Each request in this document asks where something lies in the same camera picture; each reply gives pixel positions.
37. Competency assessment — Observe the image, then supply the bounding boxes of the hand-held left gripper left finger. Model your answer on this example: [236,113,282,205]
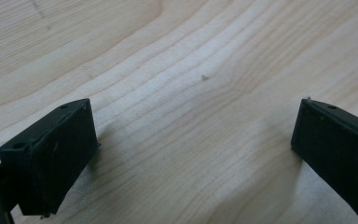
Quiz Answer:
[0,98,101,217]

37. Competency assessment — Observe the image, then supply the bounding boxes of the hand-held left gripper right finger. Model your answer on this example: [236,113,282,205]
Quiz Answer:
[290,97,358,217]

